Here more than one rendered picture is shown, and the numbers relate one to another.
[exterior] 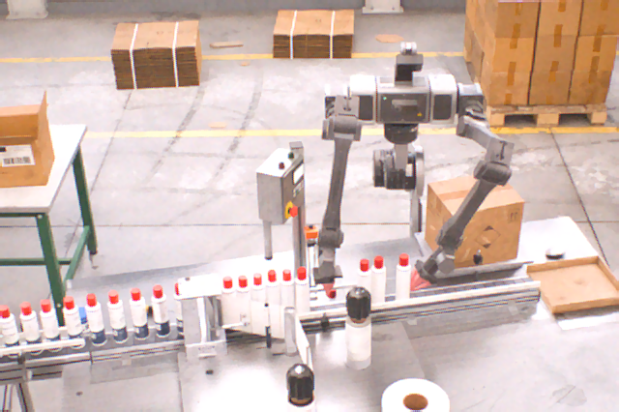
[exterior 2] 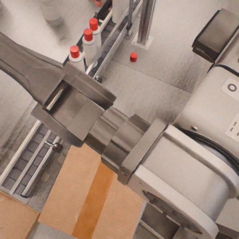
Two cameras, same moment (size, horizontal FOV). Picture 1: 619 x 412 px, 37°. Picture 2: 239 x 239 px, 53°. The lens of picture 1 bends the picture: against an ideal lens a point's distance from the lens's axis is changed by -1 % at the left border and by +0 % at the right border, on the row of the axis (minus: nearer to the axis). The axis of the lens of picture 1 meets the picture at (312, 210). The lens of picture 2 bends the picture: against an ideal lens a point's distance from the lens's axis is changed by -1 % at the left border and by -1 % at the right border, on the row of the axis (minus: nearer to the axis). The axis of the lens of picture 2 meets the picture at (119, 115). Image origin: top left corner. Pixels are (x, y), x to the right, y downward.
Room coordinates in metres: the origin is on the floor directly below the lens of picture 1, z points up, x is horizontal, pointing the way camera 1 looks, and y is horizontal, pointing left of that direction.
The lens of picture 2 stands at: (3.11, -0.69, 1.80)
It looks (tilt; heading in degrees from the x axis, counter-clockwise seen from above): 67 degrees down; 121
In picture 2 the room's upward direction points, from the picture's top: 5 degrees clockwise
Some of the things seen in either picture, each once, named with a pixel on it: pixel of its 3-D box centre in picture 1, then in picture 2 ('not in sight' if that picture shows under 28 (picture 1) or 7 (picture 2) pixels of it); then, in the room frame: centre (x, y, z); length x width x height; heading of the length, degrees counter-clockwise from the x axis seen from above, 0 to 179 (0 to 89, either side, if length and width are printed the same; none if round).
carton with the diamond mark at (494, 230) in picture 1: (472, 220); (103, 186); (3.04, -0.63, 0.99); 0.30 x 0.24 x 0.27; 106
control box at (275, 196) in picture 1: (281, 186); not in sight; (2.69, 0.10, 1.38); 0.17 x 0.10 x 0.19; 155
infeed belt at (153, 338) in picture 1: (320, 316); (112, 32); (2.63, -0.02, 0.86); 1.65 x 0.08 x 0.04; 100
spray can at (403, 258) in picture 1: (402, 279); (77, 65); (2.68, -0.32, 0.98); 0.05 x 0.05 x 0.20
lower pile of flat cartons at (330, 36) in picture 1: (313, 33); not in sight; (7.14, -0.05, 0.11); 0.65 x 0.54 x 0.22; 86
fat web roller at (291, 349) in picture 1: (289, 331); not in sight; (2.41, 0.08, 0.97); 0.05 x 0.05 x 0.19
